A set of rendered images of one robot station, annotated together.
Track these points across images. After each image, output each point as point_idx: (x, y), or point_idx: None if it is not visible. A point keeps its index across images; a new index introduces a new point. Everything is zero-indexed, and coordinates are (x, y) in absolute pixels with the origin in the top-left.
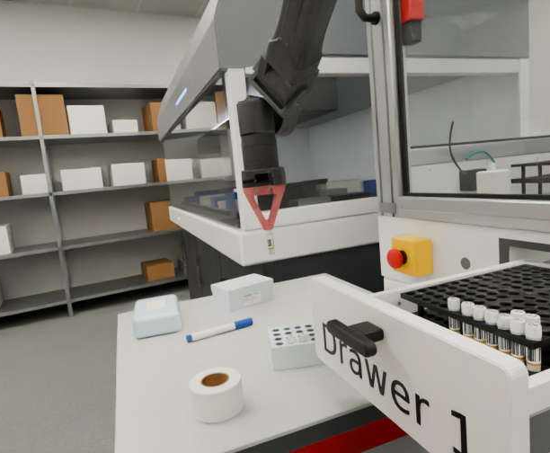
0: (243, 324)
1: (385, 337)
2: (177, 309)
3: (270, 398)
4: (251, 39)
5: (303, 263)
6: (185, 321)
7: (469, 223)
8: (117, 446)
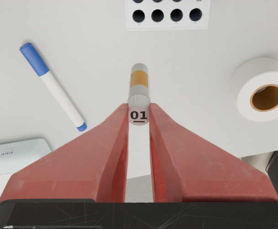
0: (41, 59)
1: None
2: (23, 157)
3: (266, 27)
4: None
5: None
6: (6, 135)
7: None
8: (274, 150)
